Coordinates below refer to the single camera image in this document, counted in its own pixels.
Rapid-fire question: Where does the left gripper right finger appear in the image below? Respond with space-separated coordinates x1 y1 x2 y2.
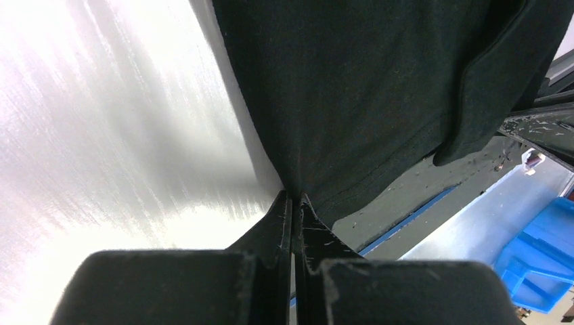
293 196 519 324

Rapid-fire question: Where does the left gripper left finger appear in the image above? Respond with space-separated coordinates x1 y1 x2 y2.
51 191 292 324

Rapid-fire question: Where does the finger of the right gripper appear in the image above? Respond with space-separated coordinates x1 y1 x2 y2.
498 102 573 171

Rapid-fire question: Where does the black t shirt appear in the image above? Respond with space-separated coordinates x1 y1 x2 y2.
213 1 573 226

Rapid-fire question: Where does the blue plastic bin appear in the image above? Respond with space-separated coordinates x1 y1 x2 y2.
494 197 573 313

